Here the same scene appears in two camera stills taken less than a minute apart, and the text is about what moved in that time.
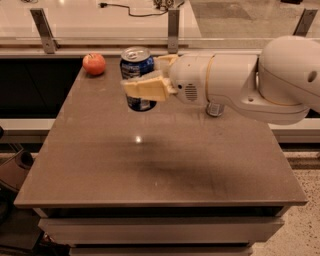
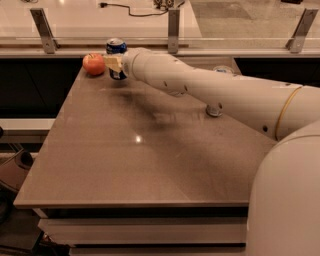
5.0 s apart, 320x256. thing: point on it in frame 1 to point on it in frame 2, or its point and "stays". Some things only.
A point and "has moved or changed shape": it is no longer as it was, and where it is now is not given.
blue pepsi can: [136, 63] has moved or changed shape
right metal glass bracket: [304, 22] stays
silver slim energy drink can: [214, 109] stays
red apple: [93, 63] stays
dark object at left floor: [15, 172] stays
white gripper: [189, 78] to [126, 65]
